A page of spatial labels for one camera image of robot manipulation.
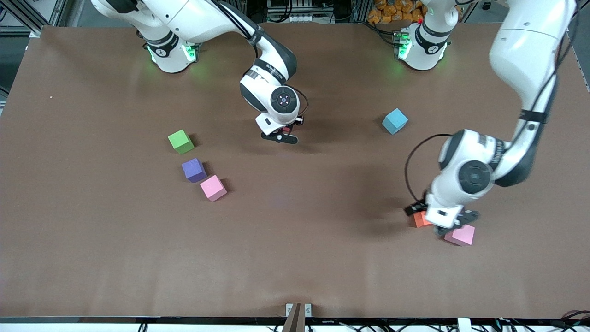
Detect pink foam cube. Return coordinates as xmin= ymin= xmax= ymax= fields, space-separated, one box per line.
xmin=200 ymin=175 xmax=228 ymax=202
xmin=444 ymin=225 xmax=476 ymax=246

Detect light blue foam cube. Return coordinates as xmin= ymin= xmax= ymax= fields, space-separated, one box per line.
xmin=382 ymin=108 xmax=409 ymax=135

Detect black cable bundle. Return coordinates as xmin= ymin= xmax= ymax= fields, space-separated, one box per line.
xmin=491 ymin=310 xmax=590 ymax=332

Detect purple foam cube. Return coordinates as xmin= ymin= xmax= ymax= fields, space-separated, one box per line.
xmin=181 ymin=158 xmax=207 ymax=184

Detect orange snack packets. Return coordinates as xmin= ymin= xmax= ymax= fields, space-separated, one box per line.
xmin=368 ymin=0 xmax=427 ymax=24

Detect green foam cube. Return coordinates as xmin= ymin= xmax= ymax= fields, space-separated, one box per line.
xmin=167 ymin=130 xmax=195 ymax=155

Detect silver aluminium frame profile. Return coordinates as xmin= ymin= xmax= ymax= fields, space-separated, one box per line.
xmin=0 ymin=0 xmax=77 ymax=38

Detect brown table cover sheet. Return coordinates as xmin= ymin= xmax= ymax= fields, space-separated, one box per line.
xmin=0 ymin=22 xmax=590 ymax=320

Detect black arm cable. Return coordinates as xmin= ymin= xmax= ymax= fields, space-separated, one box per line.
xmin=217 ymin=0 xmax=309 ymax=119
xmin=405 ymin=0 xmax=579 ymax=203

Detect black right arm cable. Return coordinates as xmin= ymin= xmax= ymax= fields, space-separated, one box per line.
xmin=217 ymin=0 xmax=309 ymax=119

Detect grey equipment rack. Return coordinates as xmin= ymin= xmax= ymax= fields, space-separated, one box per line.
xmin=266 ymin=0 xmax=333 ymax=24

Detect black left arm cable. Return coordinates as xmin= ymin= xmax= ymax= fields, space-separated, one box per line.
xmin=405 ymin=0 xmax=579 ymax=203

